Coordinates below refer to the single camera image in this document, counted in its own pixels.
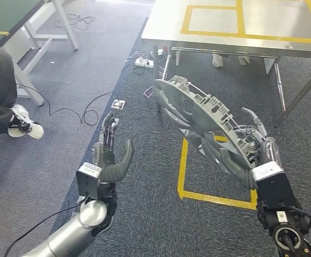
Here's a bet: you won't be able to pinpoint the tangled floor cables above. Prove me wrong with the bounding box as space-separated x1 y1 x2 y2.
54 13 96 32

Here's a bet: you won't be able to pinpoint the green top table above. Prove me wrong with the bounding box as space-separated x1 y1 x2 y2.
0 0 80 107

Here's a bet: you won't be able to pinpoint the black floor cable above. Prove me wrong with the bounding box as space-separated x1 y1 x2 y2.
16 83 121 127

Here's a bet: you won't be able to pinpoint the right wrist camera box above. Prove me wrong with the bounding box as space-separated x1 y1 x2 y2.
251 161 297 210

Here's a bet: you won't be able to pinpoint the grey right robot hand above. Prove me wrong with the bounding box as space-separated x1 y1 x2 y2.
219 107 283 190

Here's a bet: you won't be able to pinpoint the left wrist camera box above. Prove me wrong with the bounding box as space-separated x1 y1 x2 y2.
76 162 103 200

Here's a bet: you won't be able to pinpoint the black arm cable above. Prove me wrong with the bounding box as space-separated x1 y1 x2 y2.
4 203 82 257

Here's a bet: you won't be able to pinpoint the silver plastic wheel cover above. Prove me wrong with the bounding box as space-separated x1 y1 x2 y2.
153 75 269 180

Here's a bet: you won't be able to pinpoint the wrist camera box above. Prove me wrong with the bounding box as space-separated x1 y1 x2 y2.
76 162 103 200
251 161 297 210

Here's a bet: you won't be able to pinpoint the white power strip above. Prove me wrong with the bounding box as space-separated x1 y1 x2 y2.
135 56 155 69

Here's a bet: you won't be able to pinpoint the steel workbench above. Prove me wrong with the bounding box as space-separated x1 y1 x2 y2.
141 0 311 129

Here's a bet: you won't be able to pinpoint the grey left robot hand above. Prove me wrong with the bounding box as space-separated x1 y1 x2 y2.
92 111 135 184

